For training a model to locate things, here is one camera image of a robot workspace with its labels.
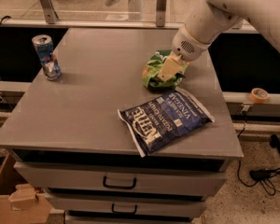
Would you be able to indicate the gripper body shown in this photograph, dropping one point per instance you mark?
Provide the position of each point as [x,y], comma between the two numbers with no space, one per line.
[187,47]

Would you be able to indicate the green rice chip bag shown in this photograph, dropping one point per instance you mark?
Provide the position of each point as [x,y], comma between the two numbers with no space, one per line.
[150,73]

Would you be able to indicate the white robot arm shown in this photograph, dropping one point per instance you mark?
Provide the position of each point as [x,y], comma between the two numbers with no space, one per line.
[209,18]

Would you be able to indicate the blue Kettle chip bag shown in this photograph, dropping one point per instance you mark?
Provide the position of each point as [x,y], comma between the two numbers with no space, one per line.
[155,124]

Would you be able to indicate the grey drawer cabinet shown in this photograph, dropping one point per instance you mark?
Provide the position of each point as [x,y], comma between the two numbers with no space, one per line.
[66,135]

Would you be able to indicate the roll of tape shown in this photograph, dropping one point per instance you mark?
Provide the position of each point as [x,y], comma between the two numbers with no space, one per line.
[258,96]

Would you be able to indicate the blue soda can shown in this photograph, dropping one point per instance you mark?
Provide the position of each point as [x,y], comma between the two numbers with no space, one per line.
[44,49]

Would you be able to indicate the cardboard box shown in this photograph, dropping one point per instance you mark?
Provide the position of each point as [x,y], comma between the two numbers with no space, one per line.
[20,202]

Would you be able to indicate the top drawer black handle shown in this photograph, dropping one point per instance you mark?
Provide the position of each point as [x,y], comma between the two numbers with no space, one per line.
[111,183]

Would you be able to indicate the drawer black handle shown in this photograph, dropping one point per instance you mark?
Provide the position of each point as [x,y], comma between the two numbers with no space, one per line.
[124,209]
[111,183]

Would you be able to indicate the left metal railing bracket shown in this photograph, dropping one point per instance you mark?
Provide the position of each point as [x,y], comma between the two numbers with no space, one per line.
[49,12]

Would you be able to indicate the black power adapter with cable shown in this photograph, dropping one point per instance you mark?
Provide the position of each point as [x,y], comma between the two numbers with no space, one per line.
[262,177]

